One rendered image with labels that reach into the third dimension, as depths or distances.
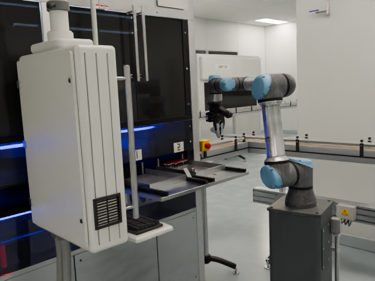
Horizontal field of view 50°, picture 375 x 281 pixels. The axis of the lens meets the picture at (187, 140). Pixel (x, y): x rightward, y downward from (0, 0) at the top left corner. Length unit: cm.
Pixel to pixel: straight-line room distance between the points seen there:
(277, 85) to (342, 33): 170
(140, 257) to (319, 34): 230
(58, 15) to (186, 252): 169
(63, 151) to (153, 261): 117
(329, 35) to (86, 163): 258
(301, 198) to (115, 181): 92
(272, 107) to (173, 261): 123
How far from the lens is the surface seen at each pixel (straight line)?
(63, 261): 188
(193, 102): 260
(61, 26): 168
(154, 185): 206
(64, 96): 151
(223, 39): 1025
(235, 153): 314
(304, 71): 368
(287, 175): 192
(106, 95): 150
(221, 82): 224
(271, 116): 191
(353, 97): 350
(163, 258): 259
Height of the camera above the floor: 139
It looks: 8 degrees down
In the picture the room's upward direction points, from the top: 3 degrees counter-clockwise
